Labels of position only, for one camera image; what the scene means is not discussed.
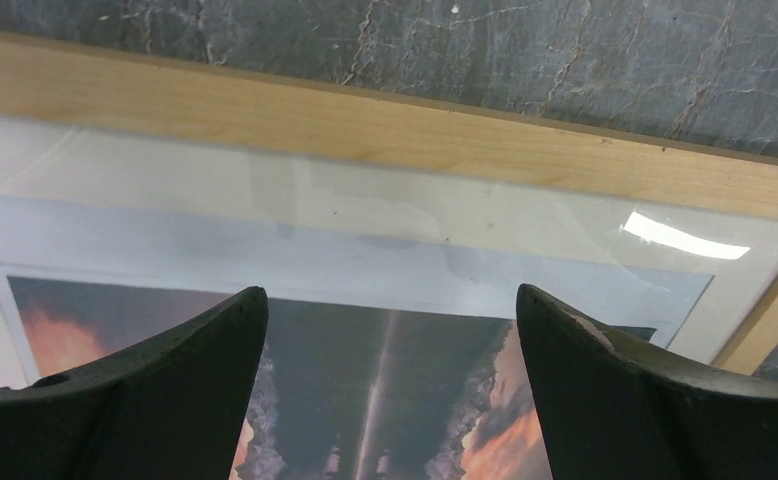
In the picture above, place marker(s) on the sunset sky photo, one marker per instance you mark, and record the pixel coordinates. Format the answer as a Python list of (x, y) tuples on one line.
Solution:
[(383, 359)]

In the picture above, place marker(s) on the wooden picture frame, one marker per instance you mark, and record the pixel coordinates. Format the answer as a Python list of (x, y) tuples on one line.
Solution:
[(102, 128)]

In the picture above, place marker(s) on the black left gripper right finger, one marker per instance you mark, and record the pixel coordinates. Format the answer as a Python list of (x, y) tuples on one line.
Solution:
[(613, 406)]

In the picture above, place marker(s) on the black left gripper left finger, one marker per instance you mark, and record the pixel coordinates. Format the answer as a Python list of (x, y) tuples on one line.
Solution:
[(169, 407)]

